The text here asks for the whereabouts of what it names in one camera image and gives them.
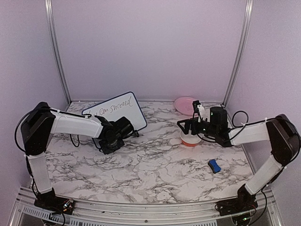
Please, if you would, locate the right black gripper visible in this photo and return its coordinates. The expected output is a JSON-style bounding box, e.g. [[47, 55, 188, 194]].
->
[[177, 117, 218, 137]]

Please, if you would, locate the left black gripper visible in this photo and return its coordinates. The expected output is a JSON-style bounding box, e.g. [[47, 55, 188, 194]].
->
[[99, 137, 125, 155]]

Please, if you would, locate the small blue-framed whiteboard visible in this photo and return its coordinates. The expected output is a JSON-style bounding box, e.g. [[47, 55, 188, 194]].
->
[[81, 91, 148, 151]]

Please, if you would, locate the blue whiteboard eraser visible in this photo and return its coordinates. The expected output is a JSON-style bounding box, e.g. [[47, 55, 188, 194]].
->
[[208, 159, 221, 174]]

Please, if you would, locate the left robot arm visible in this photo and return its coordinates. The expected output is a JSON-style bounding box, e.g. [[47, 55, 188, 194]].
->
[[16, 102, 137, 210]]

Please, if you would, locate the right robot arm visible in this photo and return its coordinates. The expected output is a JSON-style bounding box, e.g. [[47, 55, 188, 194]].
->
[[177, 105, 301, 211]]

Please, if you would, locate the orange and white bowl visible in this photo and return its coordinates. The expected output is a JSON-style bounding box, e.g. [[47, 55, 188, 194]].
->
[[180, 131, 202, 147]]

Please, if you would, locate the pink plate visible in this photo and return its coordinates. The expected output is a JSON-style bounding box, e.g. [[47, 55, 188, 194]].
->
[[174, 97, 201, 116]]

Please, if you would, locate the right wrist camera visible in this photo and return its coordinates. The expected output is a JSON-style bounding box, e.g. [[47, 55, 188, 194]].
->
[[192, 100, 207, 122]]

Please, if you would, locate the right aluminium frame post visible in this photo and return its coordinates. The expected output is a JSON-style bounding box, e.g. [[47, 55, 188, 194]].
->
[[223, 0, 254, 106]]

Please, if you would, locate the aluminium frame post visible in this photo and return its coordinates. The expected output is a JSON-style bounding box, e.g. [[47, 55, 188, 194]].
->
[[45, 0, 71, 105], [223, 0, 254, 106]]

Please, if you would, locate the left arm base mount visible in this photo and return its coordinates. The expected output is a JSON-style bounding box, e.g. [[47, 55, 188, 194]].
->
[[34, 197, 75, 215]]

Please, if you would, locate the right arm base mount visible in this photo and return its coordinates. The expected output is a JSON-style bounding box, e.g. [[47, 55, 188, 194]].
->
[[214, 198, 258, 216]]

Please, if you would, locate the front aluminium rail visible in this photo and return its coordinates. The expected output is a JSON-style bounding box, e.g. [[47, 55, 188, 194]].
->
[[8, 187, 284, 226]]

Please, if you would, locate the left aluminium frame post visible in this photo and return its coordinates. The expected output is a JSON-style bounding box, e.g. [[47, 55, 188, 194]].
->
[[45, 0, 71, 105]]

